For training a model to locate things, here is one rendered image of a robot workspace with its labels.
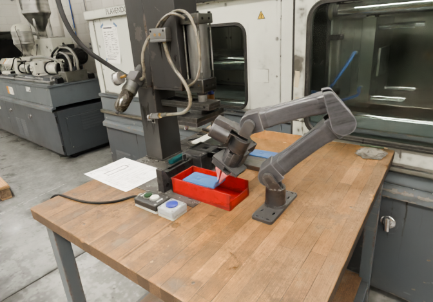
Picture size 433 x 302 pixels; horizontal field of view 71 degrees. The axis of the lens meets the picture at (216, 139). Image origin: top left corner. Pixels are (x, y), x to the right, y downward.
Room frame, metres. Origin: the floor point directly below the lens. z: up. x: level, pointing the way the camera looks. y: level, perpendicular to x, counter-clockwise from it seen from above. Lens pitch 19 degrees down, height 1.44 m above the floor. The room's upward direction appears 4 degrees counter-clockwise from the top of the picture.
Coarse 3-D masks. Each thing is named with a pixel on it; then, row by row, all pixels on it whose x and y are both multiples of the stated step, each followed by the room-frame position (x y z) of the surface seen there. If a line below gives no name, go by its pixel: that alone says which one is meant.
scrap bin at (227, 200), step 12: (192, 168) 1.08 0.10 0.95; (180, 180) 0.97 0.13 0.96; (228, 180) 0.98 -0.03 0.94; (240, 180) 0.95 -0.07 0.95; (180, 192) 0.97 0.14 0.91; (192, 192) 0.94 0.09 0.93; (204, 192) 0.90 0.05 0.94; (216, 192) 0.87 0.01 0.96; (228, 192) 0.96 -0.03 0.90; (240, 192) 0.95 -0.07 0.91; (216, 204) 0.87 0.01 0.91; (228, 204) 0.85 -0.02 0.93
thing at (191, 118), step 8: (176, 96) 1.36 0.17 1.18; (200, 96) 1.21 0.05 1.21; (168, 104) 1.29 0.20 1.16; (176, 104) 1.26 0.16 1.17; (184, 104) 1.23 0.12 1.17; (192, 104) 1.21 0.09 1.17; (200, 104) 1.18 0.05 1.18; (208, 104) 1.16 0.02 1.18; (216, 104) 1.20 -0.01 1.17; (192, 112) 1.20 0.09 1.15; (200, 112) 1.17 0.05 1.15; (208, 112) 1.20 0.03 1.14; (216, 112) 1.21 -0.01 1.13; (184, 120) 1.15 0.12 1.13; (192, 120) 1.12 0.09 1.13; (200, 120) 1.13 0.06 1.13; (208, 120) 1.17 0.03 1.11; (184, 128) 1.18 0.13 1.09
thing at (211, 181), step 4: (188, 176) 1.01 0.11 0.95; (192, 176) 1.01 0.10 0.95; (196, 176) 1.01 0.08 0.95; (200, 176) 1.01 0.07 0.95; (204, 176) 1.00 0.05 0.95; (208, 176) 1.00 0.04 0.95; (212, 176) 1.00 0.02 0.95; (188, 180) 0.98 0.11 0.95; (192, 180) 0.98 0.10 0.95; (196, 180) 0.98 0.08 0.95; (200, 180) 0.97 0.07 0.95; (204, 180) 0.97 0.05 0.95; (208, 180) 0.97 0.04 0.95; (212, 180) 0.97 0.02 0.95; (216, 180) 0.96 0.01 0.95; (224, 180) 0.96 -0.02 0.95; (204, 184) 0.94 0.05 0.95; (208, 184) 0.94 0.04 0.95; (212, 184) 0.94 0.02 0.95; (216, 184) 0.92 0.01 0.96; (212, 188) 0.92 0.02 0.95
